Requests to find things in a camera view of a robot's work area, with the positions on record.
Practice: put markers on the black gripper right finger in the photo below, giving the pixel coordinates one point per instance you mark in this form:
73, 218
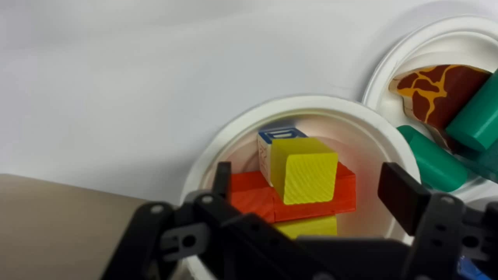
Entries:
434, 221

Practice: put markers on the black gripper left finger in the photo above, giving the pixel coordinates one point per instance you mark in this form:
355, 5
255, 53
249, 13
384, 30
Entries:
240, 246

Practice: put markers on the yellow cube block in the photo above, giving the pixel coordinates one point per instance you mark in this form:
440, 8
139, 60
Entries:
304, 170

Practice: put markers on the red rectangular block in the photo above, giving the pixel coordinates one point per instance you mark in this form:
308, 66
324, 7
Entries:
251, 193

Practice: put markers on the yellow rectangular block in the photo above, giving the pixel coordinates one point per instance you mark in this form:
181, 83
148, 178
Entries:
325, 226

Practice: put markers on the green cylinder block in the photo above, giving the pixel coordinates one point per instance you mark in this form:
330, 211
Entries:
476, 125

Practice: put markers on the wooden shape sorter box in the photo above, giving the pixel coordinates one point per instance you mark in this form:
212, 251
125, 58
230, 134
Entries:
58, 232

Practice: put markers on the white bowl with blocks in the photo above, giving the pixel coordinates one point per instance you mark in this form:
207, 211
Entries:
363, 139

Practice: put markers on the giraffe pattern piece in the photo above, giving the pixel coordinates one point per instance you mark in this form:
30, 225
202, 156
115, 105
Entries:
433, 95

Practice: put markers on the white plate with green blocks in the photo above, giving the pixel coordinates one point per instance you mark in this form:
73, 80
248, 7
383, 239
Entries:
442, 162

